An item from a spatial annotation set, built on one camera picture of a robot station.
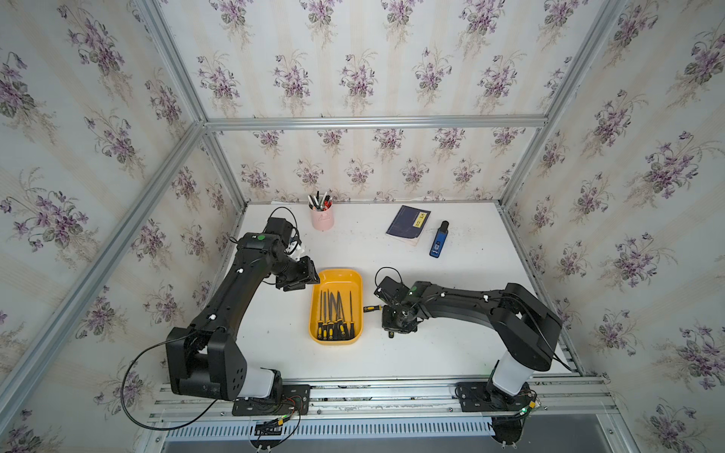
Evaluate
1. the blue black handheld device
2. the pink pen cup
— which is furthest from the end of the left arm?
the blue black handheld device

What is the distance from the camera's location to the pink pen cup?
106 cm

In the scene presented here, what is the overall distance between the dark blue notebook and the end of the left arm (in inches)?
18.4

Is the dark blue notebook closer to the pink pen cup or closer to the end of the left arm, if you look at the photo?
the pink pen cup

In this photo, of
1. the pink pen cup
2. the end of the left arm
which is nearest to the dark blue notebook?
the pink pen cup

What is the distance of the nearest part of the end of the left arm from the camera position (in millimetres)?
688

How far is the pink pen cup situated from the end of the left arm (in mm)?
342

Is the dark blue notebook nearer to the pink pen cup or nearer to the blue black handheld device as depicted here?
the blue black handheld device

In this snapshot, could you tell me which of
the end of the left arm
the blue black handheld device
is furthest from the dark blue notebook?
the end of the left arm

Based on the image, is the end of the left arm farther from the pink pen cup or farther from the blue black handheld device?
the blue black handheld device

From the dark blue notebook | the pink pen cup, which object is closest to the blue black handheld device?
the dark blue notebook

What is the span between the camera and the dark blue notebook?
1096 millimetres

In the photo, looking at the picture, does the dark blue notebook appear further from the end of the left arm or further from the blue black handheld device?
the end of the left arm

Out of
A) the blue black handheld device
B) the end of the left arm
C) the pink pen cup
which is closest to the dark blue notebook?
the blue black handheld device

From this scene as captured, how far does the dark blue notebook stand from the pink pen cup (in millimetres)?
241
